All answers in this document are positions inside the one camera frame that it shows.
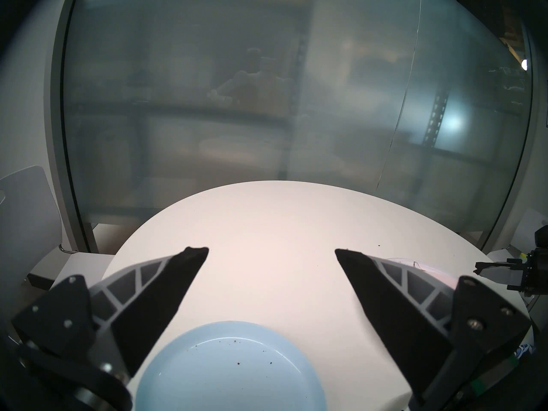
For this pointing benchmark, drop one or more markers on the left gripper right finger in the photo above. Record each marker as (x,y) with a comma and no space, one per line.
(398,311)

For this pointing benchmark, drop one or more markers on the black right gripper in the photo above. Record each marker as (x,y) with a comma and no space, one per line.
(537,269)

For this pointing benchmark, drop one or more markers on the large white paper plate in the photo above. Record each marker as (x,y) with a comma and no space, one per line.
(428,270)

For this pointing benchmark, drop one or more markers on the light blue plastic plate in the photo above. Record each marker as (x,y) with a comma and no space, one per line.
(231,371)

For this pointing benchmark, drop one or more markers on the grey white chair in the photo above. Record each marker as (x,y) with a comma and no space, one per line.
(528,230)

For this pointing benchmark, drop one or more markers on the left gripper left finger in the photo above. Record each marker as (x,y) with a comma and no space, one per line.
(150,299)

